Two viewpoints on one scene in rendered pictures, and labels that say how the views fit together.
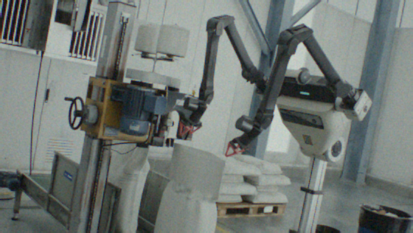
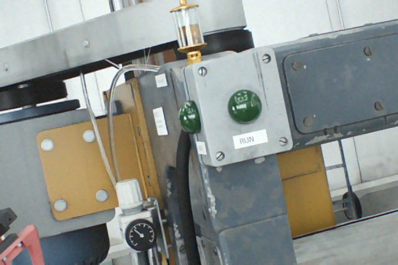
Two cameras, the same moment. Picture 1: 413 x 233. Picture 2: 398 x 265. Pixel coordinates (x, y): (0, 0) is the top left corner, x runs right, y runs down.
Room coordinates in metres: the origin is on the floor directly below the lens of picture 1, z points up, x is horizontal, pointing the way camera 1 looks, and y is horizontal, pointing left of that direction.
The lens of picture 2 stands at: (3.21, -0.48, 1.31)
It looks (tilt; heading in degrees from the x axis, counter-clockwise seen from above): 3 degrees down; 117
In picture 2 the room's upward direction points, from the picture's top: 12 degrees counter-clockwise
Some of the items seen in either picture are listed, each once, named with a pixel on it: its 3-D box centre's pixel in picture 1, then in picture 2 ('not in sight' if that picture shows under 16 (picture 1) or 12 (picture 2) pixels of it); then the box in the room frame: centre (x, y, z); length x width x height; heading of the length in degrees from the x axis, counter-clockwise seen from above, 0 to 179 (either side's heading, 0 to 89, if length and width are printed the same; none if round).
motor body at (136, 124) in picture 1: (136, 110); (47, 190); (2.49, 0.42, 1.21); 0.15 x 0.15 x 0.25
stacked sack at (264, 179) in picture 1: (263, 178); not in sight; (6.07, -0.72, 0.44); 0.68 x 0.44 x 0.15; 130
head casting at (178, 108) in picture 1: (167, 110); (306, 153); (2.94, 0.31, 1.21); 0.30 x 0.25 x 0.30; 40
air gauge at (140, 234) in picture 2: not in sight; (140, 234); (2.74, 0.25, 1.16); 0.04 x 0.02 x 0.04; 40
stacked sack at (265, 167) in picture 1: (255, 164); not in sight; (6.25, -0.60, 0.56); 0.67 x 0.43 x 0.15; 40
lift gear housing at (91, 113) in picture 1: (88, 114); not in sight; (2.56, 0.68, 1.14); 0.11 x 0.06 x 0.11; 40
